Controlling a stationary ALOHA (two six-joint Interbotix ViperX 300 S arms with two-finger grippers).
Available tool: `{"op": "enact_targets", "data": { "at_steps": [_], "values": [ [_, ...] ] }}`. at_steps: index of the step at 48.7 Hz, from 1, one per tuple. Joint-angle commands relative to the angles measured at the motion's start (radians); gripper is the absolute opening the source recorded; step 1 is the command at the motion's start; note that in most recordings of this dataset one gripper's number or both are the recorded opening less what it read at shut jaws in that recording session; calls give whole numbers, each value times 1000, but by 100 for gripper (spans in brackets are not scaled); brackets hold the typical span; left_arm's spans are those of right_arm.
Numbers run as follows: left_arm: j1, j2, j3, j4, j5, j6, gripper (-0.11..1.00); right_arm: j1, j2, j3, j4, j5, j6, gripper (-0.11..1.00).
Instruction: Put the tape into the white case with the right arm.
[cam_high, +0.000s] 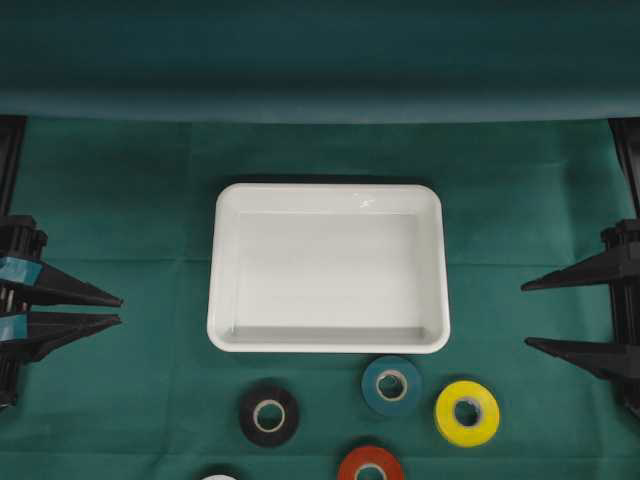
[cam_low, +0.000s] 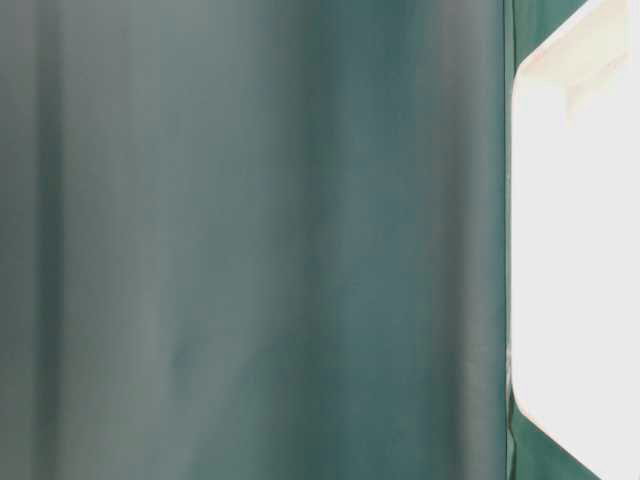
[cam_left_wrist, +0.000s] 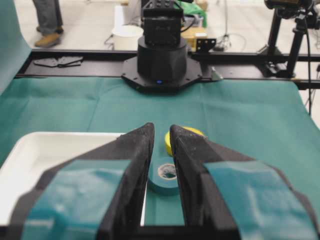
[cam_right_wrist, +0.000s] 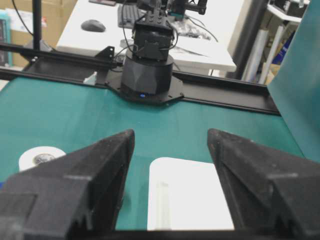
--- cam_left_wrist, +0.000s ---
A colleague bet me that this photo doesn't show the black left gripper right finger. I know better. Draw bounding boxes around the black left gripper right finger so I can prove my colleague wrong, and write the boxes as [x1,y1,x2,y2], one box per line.
[169,125,320,240]

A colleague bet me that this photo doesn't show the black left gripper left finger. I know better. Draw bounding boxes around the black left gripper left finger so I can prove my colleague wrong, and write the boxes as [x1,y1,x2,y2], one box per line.
[7,122,155,240]

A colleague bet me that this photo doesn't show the green tape roll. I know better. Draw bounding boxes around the green tape roll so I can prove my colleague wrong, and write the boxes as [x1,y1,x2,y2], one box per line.
[148,156,179,196]

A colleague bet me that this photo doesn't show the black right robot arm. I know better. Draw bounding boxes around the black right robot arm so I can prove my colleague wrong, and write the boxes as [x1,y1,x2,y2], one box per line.
[121,0,203,91]

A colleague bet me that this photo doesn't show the yellow tape roll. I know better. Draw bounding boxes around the yellow tape roll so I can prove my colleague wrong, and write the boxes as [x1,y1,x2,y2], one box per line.
[164,126,205,157]

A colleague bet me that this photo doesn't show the white plastic tray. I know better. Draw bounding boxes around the white plastic tray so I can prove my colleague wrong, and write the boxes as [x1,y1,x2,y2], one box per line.
[0,131,147,227]

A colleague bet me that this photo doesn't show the white bucket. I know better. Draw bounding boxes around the white bucket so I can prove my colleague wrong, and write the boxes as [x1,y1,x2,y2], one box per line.
[111,25,144,51]

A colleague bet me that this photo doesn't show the person legs in background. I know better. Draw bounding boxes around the person legs in background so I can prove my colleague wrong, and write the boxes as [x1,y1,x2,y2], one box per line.
[33,0,64,48]

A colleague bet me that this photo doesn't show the black tripod stand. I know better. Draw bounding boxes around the black tripod stand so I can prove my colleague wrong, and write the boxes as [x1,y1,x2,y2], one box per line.
[257,0,320,78]

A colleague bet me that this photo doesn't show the black flat bracket plates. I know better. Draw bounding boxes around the black flat bracket plates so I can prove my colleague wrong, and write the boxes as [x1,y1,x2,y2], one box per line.
[33,56,84,68]

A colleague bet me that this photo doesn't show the black aluminium frame rail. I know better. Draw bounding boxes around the black aluminium frame rail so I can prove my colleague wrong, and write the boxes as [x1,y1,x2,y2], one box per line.
[16,49,320,90]

